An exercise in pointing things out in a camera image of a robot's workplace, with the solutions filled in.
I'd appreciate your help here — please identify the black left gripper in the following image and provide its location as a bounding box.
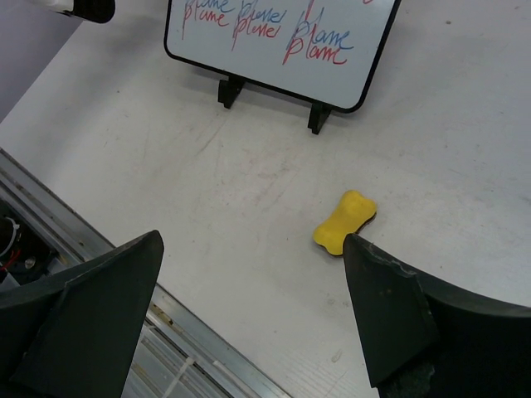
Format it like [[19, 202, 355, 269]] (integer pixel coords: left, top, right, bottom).
[[70, 0, 115, 23]]

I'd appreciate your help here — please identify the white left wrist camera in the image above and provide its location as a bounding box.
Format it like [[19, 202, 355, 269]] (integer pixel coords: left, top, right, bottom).
[[37, 0, 75, 13]]

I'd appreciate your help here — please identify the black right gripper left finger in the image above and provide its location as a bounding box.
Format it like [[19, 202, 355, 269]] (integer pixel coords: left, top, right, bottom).
[[1, 231, 163, 397]]

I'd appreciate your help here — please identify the yellow bone-shaped eraser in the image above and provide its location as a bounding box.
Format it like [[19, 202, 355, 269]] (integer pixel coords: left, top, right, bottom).
[[313, 191, 378, 256]]

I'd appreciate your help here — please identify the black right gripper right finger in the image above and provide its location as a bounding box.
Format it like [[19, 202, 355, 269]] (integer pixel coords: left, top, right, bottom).
[[343, 234, 530, 397]]

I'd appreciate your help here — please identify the black whiteboard stand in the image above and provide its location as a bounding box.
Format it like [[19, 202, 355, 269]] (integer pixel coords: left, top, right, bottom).
[[217, 75, 332, 135]]

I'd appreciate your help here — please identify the whiteboard with black frame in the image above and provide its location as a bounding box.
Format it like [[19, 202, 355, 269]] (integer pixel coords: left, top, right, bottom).
[[163, 0, 401, 114]]

